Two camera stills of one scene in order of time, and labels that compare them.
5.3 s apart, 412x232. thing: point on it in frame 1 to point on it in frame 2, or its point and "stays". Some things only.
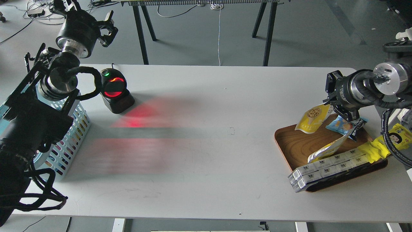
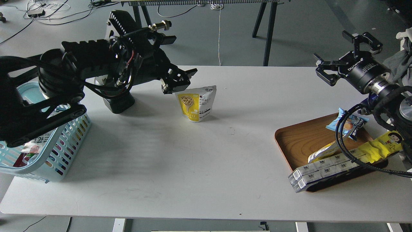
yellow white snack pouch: [313, 118] to [196, 104]
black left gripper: [80, 31] to [142, 60]
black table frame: [271, 4] stays
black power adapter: [34, 15] stays
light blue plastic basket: [54, 163] stays
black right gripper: [355, 91] to [358, 71]
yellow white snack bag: [328, 150] stays
